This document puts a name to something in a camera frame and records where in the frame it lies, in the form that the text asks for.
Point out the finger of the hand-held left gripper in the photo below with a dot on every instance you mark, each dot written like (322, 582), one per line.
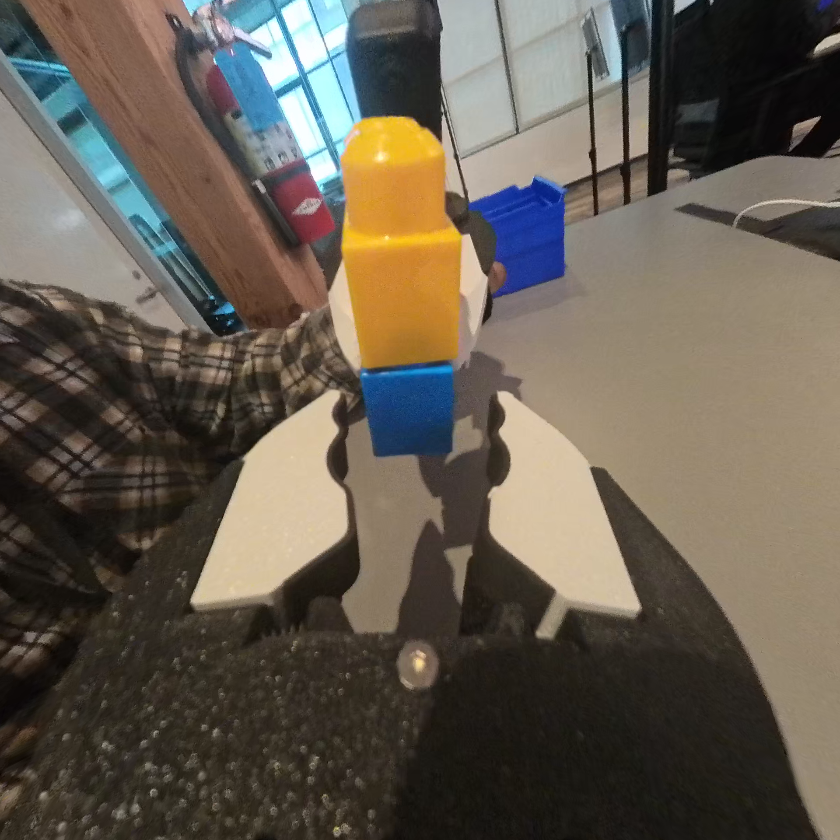
(341, 315)
(471, 295)

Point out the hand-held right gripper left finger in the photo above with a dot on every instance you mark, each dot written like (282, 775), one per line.
(275, 525)

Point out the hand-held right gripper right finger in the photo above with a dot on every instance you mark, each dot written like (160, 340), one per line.
(558, 525)

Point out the yellow two-stud mega block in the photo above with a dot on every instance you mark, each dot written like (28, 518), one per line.
(400, 295)

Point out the blue plastic bin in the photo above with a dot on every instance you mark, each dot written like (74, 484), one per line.
(525, 243)

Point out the blue mega block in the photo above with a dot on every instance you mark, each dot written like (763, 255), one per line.
(407, 407)

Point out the person's left forearm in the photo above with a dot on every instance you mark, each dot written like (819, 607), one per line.
(197, 367)

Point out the person's left hand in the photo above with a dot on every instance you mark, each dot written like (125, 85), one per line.
(499, 277)

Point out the red fire extinguisher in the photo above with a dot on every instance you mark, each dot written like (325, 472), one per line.
(298, 210)

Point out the person's plaid shirt torso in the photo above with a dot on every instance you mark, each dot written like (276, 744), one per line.
(65, 558)

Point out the wooden pillar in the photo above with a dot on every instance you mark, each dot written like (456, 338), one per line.
(164, 164)

